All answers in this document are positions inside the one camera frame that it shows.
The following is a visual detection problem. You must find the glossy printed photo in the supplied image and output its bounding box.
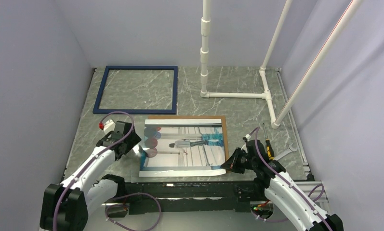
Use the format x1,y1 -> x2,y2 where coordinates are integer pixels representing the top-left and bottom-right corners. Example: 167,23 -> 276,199
139,119 -> 226,178

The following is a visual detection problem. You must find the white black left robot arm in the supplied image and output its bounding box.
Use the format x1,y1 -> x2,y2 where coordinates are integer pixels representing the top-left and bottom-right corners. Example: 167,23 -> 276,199
40,121 -> 141,231

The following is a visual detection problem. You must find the aluminium rail frame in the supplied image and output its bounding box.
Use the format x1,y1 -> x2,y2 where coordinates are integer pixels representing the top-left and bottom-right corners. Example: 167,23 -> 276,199
38,67 -> 338,231

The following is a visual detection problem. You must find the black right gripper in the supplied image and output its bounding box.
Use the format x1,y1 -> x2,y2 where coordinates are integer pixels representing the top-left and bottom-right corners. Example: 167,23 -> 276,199
221,147 -> 257,174

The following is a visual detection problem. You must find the brown frame backing board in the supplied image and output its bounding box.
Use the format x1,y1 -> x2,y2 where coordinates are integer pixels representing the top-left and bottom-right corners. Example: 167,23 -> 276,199
147,115 -> 229,159

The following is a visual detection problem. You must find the blue photo frame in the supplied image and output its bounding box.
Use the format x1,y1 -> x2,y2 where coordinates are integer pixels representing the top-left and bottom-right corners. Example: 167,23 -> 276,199
93,65 -> 178,115

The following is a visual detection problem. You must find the yellow black screwdriver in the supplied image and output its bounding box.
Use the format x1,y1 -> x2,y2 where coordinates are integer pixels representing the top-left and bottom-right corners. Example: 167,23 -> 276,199
262,123 -> 275,160

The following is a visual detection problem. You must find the silver open-end wrench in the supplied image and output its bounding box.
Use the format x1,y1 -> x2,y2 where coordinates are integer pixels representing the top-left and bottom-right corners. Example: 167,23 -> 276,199
274,143 -> 298,161

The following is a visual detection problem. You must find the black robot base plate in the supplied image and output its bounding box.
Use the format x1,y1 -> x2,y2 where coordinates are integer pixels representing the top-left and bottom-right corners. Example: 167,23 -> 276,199
106,181 -> 267,215

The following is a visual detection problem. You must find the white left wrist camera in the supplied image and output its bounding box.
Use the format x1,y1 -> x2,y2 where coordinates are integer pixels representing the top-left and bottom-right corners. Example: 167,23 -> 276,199
99,119 -> 116,134

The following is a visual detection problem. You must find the white PVC pipe stand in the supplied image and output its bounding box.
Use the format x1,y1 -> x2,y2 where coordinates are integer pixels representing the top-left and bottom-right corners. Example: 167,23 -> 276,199
199,0 -> 365,130

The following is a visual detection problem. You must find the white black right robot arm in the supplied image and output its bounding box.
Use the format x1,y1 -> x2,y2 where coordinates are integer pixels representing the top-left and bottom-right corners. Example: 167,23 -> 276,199
221,140 -> 344,231

